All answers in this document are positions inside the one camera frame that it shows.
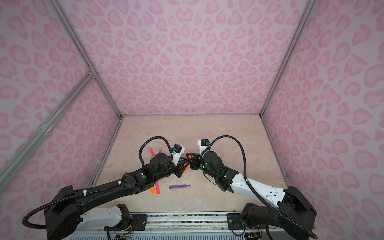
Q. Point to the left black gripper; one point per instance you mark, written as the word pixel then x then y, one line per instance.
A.
pixel 180 171

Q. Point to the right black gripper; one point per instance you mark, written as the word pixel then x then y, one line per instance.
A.
pixel 193 164

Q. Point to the orange highlighter pen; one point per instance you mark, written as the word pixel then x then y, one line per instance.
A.
pixel 186 166
pixel 153 191

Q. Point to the pink highlighter pen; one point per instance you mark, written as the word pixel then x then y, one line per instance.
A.
pixel 157 188
pixel 152 152

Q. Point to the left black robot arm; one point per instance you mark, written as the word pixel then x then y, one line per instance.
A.
pixel 63 217

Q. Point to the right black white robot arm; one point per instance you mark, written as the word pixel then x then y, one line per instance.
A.
pixel 283 208

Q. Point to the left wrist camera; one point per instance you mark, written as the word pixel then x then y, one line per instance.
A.
pixel 177 152

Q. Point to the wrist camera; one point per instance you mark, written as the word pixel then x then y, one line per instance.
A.
pixel 203 144
pixel 177 152

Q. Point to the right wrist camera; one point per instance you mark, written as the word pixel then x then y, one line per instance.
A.
pixel 203 144

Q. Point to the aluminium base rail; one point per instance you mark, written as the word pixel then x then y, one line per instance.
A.
pixel 184 226

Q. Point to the diagonal aluminium frame bar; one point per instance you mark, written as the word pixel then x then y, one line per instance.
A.
pixel 18 161

